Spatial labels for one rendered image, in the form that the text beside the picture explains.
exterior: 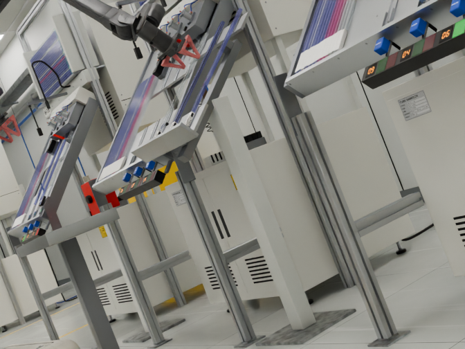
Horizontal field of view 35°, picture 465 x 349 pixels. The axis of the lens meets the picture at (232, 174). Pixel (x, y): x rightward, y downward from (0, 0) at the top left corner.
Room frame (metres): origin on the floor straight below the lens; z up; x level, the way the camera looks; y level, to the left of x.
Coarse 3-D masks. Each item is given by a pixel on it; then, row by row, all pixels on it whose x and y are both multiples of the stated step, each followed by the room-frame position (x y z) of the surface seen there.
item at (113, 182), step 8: (152, 160) 2.67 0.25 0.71; (160, 160) 2.64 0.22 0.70; (168, 160) 2.62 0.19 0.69; (128, 168) 2.81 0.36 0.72; (112, 176) 2.94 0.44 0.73; (120, 176) 2.91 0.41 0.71; (96, 184) 3.10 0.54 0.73; (104, 184) 3.06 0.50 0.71; (112, 184) 3.03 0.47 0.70; (120, 184) 3.00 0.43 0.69; (104, 192) 3.15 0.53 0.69
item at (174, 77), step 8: (192, 40) 2.95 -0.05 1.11; (200, 40) 2.85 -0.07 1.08; (152, 56) 3.41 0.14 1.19; (184, 56) 2.95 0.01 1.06; (152, 64) 3.33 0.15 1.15; (152, 72) 3.27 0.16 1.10; (168, 72) 3.03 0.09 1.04; (176, 72) 2.92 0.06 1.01; (184, 72) 2.84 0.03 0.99; (144, 80) 3.33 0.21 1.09; (160, 80) 3.09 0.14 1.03; (168, 80) 2.98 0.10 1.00; (176, 80) 2.90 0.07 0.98; (160, 88) 3.03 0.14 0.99; (152, 96) 3.08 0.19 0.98
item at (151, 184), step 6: (168, 162) 2.62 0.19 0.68; (168, 168) 2.60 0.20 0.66; (156, 174) 2.59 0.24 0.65; (162, 174) 2.60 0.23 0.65; (156, 180) 2.59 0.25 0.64; (162, 180) 2.60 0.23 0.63; (138, 186) 2.69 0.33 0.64; (144, 186) 2.67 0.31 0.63; (150, 186) 2.65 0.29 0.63; (126, 192) 2.79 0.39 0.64; (132, 192) 2.77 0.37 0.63; (138, 192) 2.75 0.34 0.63; (126, 198) 2.85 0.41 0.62
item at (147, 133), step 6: (162, 120) 2.79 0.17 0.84; (168, 120) 2.71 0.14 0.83; (150, 126) 2.89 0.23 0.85; (156, 126) 2.81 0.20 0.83; (144, 132) 2.92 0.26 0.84; (150, 132) 2.85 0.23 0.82; (138, 138) 2.95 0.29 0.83; (144, 138) 2.89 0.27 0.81; (150, 138) 2.81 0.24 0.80; (132, 144) 3.00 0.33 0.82; (138, 144) 2.92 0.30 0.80; (132, 156) 2.88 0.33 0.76; (126, 162) 2.95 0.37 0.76; (132, 162) 2.85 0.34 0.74
